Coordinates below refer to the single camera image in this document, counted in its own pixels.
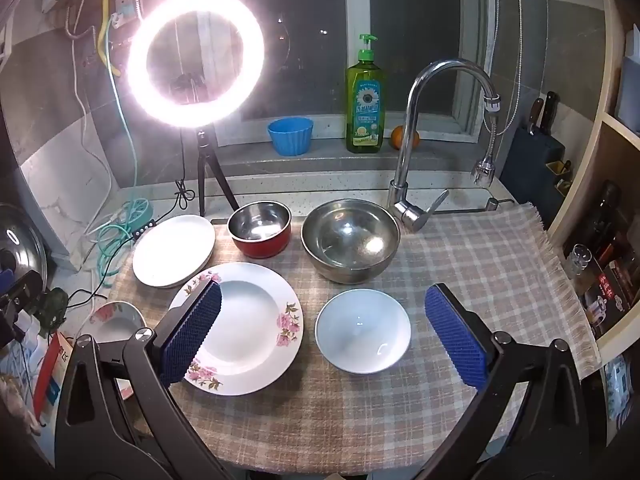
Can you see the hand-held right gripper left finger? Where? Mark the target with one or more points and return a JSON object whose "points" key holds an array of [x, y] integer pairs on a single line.
{"points": [[192, 330]]}

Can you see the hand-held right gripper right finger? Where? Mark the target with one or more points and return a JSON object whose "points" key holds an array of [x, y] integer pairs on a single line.
{"points": [[455, 340]]}

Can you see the floral plate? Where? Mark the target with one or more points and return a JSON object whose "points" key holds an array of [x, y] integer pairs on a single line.
{"points": [[250, 320]]}

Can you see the white plate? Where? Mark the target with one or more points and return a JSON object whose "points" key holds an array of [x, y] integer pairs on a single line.
{"points": [[170, 255]]}

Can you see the white bowl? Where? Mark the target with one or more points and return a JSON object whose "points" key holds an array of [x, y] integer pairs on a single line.
{"points": [[360, 330]]}

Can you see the red steel bowl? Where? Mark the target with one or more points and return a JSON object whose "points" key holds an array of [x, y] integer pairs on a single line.
{"points": [[260, 247]]}

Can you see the large steel bowl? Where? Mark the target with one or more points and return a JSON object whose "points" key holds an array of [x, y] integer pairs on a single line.
{"points": [[350, 245]]}

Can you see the steel pot lid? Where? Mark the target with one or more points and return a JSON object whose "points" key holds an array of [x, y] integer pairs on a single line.
{"points": [[20, 240]]}

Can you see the small floral bowl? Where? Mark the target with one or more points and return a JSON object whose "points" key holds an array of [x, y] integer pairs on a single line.
{"points": [[117, 320]]}

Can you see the red white packet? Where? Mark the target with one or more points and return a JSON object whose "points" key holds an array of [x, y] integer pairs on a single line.
{"points": [[50, 370]]}

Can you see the plaid cloth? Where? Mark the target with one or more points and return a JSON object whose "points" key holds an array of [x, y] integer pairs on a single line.
{"points": [[450, 260]]}

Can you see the glass cup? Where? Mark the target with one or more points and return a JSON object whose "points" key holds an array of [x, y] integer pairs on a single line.
{"points": [[579, 260]]}

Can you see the black tripod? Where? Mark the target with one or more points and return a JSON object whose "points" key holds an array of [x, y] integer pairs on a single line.
{"points": [[201, 180]]}

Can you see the red printed box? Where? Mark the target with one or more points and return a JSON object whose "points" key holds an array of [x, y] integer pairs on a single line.
{"points": [[612, 300]]}

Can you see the chrome faucet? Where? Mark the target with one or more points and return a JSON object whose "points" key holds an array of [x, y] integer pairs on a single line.
{"points": [[407, 175]]}

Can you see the wooden shelf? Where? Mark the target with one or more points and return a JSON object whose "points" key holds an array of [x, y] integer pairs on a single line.
{"points": [[575, 200]]}

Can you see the dark bottle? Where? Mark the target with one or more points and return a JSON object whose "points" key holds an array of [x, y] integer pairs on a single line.
{"points": [[602, 215]]}

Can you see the dark knife block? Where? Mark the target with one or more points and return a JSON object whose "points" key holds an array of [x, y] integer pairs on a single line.
{"points": [[535, 160]]}

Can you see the orange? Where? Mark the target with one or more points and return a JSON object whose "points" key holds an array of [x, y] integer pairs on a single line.
{"points": [[397, 138]]}

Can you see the blue fluted cup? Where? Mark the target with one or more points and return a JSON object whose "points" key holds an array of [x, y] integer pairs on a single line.
{"points": [[290, 137]]}

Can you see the green dish soap bottle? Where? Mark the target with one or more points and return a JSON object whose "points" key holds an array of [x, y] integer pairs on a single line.
{"points": [[365, 110]]}

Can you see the yellow pipe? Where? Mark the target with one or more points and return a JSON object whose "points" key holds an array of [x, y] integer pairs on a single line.
{"points": [[105, 35]]}

